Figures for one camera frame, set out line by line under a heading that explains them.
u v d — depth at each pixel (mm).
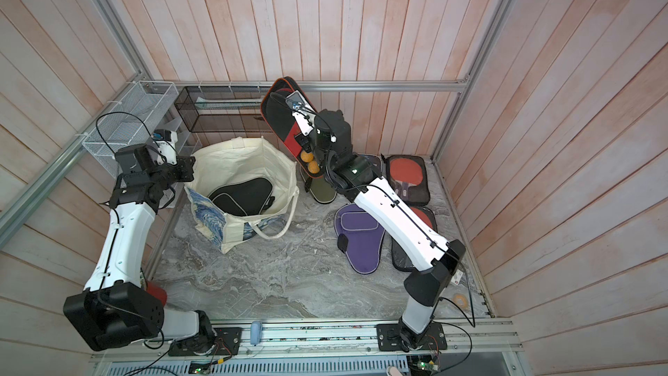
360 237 925
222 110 1032
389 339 730
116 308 374
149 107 840
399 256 894
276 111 713
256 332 729
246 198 1036
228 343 730
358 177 470
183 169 676
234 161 875
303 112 510
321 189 1073
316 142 497
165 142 628
